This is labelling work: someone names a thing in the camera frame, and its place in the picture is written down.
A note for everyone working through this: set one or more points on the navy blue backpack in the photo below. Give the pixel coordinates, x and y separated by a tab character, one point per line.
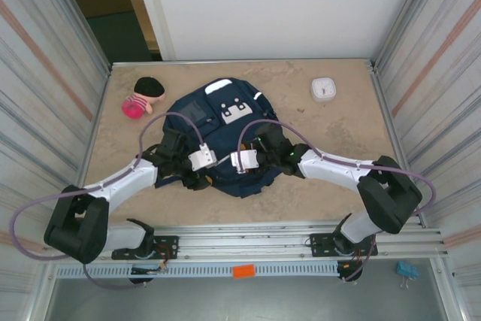
225	110

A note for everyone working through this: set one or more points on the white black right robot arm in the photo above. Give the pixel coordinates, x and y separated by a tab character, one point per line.
338	167

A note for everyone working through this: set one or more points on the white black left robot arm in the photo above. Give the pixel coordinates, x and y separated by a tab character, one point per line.
124	176

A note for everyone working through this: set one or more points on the pink plush doll black hair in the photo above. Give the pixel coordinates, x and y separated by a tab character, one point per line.
148	86

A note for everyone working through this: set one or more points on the white square clock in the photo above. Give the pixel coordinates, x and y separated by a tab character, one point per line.
324	87

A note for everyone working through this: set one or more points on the orange tape tag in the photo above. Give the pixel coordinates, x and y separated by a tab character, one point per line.
243	271

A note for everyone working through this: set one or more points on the corrugated metal side panel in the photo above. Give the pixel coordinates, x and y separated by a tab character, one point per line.
443	110
37	110

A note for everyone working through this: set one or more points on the blue binder clip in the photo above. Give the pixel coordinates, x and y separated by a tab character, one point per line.
406	269

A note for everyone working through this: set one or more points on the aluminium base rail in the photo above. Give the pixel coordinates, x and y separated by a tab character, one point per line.
244	242

